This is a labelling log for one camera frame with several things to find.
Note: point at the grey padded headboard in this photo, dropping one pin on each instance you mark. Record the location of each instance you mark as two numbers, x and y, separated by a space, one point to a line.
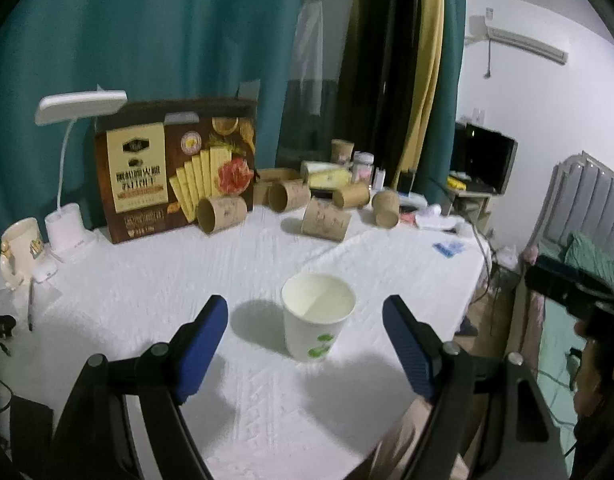
587 195

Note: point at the dark glass window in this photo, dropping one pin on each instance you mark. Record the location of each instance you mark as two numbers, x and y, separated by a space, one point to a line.
332 40

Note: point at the person's beige trouser leg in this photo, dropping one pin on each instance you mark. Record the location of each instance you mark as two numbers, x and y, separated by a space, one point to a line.
402 440

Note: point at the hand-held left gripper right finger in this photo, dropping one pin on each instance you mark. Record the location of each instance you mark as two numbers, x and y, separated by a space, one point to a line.
408 352

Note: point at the brown printed food box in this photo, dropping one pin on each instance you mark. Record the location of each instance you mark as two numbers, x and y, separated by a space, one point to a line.
137 175

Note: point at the white air conditioner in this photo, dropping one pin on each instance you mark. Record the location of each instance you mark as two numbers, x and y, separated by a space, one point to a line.
517 40

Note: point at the black monitor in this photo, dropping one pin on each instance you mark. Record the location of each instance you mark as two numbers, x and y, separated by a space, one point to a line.
487 157

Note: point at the cluster of brown paper cups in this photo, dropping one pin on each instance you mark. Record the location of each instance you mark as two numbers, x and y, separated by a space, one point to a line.
327 220

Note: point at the narrow teal curtain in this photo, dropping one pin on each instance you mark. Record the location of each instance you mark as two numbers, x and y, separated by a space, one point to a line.
449 85

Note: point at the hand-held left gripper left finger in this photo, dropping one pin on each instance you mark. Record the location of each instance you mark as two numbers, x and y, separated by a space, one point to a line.
203 347

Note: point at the white cartoon mug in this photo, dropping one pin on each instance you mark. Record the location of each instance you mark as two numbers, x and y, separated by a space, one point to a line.
19 247

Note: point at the green cloth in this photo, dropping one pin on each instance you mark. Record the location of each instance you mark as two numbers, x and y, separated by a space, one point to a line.
589 257

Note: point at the wide teal curtain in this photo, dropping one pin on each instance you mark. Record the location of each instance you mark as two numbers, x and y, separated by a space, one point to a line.
162 30

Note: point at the white quilted tablecloth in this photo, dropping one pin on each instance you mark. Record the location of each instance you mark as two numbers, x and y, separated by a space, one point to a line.
137 290

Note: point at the small blue packet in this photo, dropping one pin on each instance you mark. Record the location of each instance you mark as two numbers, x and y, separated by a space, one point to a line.
448 248

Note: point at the small white bottle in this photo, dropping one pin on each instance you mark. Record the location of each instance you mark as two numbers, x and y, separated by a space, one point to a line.
380 177

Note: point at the crumpled white cloth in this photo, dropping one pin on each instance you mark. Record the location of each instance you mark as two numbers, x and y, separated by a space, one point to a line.
437 220

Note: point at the white desk lamp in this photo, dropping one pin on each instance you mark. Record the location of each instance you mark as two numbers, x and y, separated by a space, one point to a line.
82 102

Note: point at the dark pen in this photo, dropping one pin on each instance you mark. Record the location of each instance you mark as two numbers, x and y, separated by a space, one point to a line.
31 307

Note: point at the clear jar with pink contents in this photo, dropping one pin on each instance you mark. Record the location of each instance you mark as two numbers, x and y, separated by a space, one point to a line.
363 166

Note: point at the yellow tissue pack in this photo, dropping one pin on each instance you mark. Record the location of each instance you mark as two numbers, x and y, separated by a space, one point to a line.
329 176

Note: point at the small wooden side table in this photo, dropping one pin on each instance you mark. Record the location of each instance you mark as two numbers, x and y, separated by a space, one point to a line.
469 202

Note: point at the white paper cup green print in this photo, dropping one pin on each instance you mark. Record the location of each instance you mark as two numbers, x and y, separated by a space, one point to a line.
309 332

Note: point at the yellow curtain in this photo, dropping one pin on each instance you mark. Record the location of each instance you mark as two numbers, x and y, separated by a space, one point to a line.
429 60

